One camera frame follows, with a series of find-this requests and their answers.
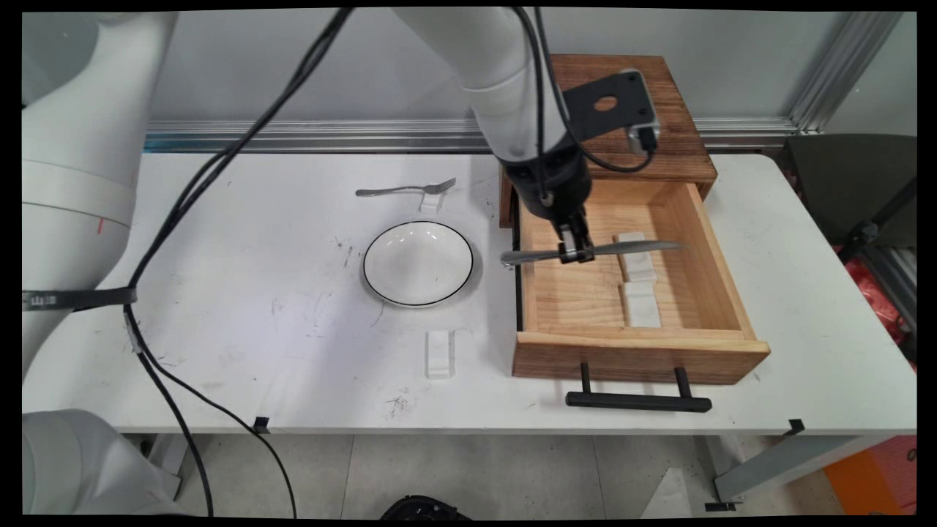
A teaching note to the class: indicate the red bag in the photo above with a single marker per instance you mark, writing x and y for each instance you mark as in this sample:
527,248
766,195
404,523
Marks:
878,293

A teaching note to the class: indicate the slanted aluminium rail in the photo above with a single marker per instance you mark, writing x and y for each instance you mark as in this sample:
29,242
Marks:
842,73

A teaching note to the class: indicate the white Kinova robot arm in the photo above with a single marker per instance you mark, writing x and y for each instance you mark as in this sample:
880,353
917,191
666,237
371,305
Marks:
80,183

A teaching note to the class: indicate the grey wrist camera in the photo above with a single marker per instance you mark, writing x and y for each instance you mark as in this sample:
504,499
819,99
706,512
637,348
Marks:
643,135

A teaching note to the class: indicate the dark wooden drawer cabinet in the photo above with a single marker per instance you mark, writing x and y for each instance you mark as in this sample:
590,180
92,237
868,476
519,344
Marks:
681,154

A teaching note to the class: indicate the white ceramic cutlery rest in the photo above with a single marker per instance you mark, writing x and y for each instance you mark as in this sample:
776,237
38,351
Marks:
440,355
638,267
432,203
642,306

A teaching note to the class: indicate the white plate with black rim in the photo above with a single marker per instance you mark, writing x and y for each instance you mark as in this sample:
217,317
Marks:
417,263

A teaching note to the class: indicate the orange box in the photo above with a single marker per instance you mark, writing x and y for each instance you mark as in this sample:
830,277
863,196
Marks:
871,476

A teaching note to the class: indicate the steel fork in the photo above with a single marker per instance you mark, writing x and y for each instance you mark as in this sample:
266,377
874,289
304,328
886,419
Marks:
395,190

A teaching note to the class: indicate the dark grey chair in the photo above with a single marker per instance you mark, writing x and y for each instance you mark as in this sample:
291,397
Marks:
842,183

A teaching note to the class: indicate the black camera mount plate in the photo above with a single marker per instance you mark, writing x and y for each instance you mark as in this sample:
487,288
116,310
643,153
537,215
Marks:
607,102

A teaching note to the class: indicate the horizontal aluminium rail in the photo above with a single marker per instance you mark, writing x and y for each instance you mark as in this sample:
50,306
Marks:
307,135

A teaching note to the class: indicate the steel serrated table knife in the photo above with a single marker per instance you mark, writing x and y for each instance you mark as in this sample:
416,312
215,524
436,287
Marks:
637,247

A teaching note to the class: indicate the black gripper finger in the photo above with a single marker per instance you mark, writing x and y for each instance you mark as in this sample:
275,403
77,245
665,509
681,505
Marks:
583,228
571,252

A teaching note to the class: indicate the black floor equipment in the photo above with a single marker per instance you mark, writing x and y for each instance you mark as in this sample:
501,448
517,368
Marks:
424,509

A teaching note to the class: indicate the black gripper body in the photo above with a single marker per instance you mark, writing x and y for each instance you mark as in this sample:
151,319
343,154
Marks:
549,183

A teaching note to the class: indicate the light wooden drawer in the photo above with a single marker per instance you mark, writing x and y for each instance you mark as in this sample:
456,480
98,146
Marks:
578,300

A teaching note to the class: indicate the grey table leg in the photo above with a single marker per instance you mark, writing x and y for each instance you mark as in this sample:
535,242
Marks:
776,461

